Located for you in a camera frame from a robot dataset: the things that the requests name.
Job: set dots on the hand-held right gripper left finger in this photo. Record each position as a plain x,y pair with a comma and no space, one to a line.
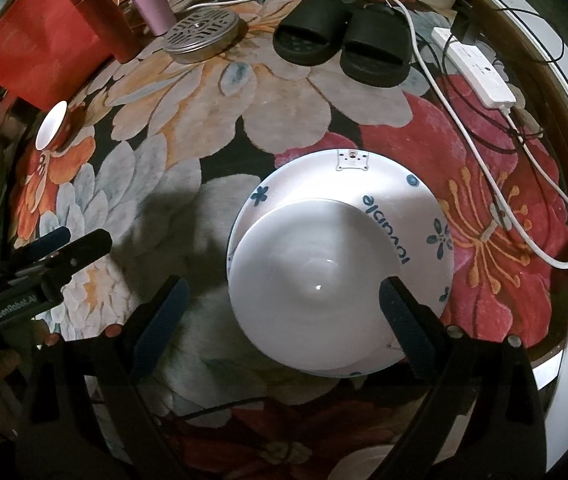
164,320

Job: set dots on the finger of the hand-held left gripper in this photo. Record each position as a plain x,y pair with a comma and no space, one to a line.
84,250
54,237

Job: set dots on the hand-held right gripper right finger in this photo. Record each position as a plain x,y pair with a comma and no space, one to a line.
404,330

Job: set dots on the white bear print plate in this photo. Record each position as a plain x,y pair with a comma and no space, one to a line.
314,175

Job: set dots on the floral rug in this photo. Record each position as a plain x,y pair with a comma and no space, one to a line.
174,125

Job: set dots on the red bag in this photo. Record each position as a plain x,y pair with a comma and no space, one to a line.
29,35

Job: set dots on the red thermos bottle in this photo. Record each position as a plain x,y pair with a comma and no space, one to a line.
104,20

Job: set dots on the round perforated metal tin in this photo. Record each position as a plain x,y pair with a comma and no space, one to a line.
199,30

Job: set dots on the white power strip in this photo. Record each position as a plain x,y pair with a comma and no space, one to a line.
479,72

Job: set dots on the black slipper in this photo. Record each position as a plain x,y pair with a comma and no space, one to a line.
374,35
314,20

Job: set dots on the black power adapter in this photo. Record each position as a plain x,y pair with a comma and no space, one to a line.
465,25

